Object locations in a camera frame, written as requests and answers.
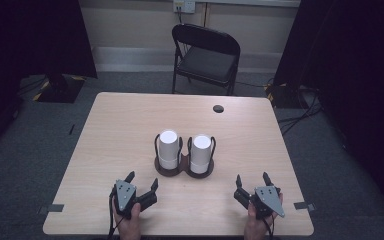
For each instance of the black folding chair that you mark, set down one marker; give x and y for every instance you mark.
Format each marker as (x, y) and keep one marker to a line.
(206, 63)

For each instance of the black stand base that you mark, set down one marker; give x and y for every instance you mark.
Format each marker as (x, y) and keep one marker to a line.
(285, 96)
(60, 90)

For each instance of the black round table grommet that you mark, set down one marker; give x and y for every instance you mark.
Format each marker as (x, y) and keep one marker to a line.
(218, 108)

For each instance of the grey tape strip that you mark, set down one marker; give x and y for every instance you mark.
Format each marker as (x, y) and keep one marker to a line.
(50, 208)
(304, 206)

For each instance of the stack of white paper cups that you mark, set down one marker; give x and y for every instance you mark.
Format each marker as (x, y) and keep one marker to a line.
(201, 151)
(168, 146)

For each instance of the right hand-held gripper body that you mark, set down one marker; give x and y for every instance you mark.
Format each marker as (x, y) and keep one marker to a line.
(266, 200)

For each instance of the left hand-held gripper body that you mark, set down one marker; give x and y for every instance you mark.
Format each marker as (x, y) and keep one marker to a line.
(126, 195)

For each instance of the person's right hand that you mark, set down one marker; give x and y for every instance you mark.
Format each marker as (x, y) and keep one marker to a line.
(255, 228)

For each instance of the black curtain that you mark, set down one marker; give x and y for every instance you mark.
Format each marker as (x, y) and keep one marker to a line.
(30, 40)
(356, 83)

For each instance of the white wall outlet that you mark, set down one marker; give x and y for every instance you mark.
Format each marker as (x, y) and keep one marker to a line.
(184, 6)

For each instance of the person's left hand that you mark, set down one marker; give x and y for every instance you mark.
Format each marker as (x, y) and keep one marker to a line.
(130, 228)

